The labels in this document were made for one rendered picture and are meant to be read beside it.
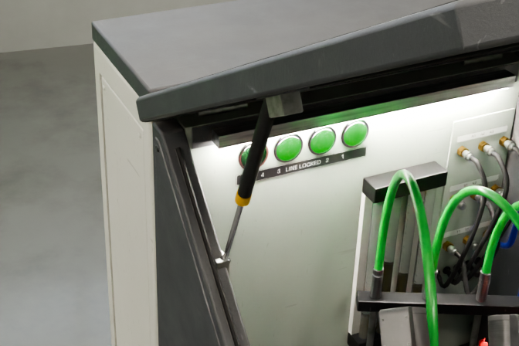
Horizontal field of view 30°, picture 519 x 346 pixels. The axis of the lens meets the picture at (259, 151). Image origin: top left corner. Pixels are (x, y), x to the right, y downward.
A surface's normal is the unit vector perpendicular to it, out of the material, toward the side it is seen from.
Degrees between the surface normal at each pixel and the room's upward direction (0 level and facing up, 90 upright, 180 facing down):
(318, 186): 90
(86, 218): 0
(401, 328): 45
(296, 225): 90
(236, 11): 0
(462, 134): 90
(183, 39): 0
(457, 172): 90
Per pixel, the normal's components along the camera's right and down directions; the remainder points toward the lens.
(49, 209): 0.03, -0.87
